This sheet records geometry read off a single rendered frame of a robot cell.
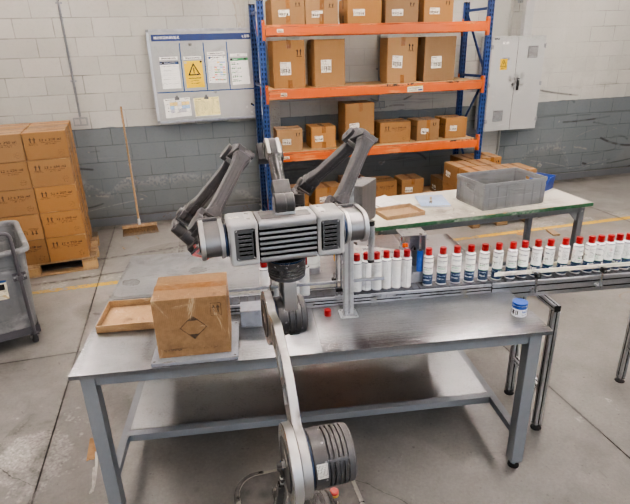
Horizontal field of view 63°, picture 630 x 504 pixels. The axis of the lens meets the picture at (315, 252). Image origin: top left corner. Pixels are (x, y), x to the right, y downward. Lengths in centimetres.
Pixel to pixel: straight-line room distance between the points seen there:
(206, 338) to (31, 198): 354
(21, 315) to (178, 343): 225
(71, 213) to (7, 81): 198
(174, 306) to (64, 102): 487
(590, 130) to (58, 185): 740
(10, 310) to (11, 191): 154
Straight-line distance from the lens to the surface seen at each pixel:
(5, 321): 434
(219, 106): 658
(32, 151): 540
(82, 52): 672
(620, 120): 946
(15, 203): 553
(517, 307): 262
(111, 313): 279
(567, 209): 472
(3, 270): 417
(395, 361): 330
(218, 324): 219
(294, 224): 171
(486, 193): 425
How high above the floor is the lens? 205
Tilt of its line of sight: 22 degrees down
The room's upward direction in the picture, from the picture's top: 2 degrees counter-clockwise
